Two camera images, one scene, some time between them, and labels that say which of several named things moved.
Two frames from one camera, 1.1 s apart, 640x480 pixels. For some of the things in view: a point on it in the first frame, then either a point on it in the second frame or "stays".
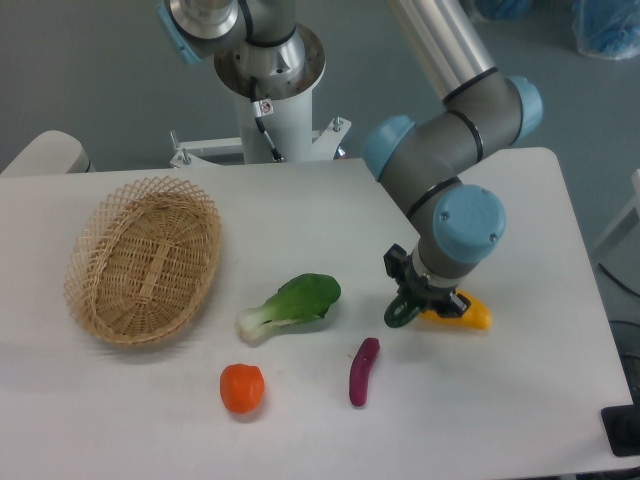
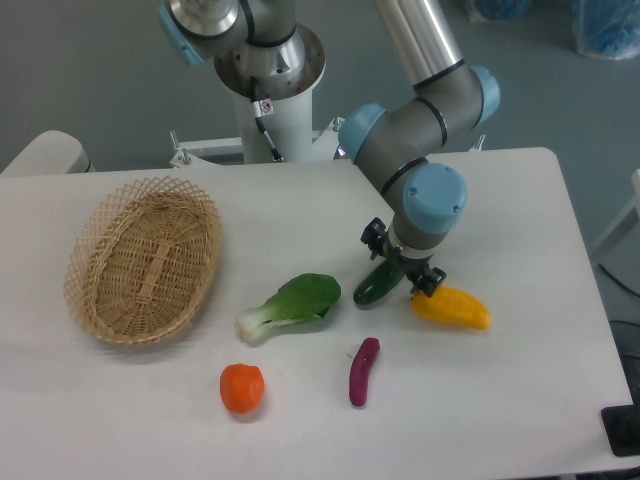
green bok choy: x=304 y=298 stays
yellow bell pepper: x=476 y=317 stays
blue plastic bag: x=606 y=29 stays
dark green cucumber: x=400 y=311 → x=377 y=285
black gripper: x=402 y=268 → x=410 y=265
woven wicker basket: x=143 y=260 stays
